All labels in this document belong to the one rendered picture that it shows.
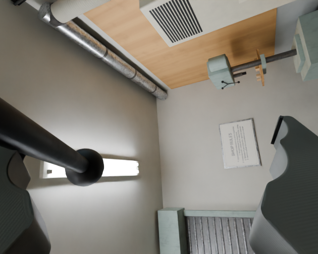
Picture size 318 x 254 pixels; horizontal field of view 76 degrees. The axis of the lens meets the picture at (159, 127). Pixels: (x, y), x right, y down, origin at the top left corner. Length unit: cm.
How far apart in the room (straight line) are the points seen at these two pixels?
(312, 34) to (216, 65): 83
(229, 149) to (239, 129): 30
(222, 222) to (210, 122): 137
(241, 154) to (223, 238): 111
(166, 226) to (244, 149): 147
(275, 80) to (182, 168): 178
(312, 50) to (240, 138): 133
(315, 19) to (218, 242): 266
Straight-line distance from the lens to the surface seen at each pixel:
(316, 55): 229
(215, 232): 311
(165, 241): 313
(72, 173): 19
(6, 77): 183
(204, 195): 310
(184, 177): 318
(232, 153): 299
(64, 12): 197
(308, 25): 241
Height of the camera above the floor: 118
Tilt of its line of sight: 26 degrees up
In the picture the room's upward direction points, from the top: 101 degrees counter-clockwise
